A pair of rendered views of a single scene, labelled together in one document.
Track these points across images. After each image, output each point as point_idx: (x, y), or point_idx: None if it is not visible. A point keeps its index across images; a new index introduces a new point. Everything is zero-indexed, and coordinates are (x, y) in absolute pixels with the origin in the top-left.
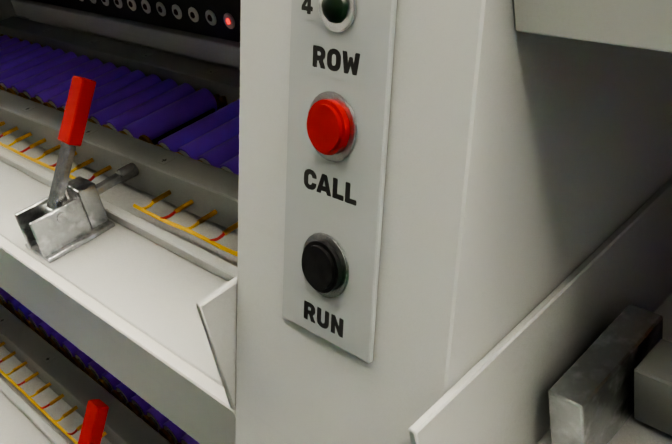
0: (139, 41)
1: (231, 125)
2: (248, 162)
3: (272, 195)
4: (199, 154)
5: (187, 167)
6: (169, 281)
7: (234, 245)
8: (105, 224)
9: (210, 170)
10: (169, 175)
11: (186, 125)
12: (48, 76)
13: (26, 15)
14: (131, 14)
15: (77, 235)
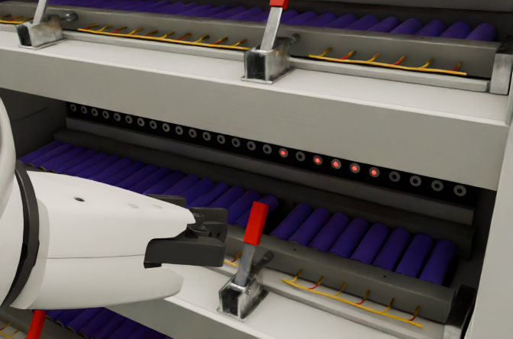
0: (195, 156)
1: (313, 223)
2: (490, 279)
3: (510, 298)
4: (304, 243)
5: (315, 255)
6: (340, 332)
7: (362, 305)
8: (264, 292)
9: (333, 257)
10: (307, 260)
11: (266, 219)
12: (136, 179)
13: (79, 128)
14: (189, 139)
15: (253, 301)
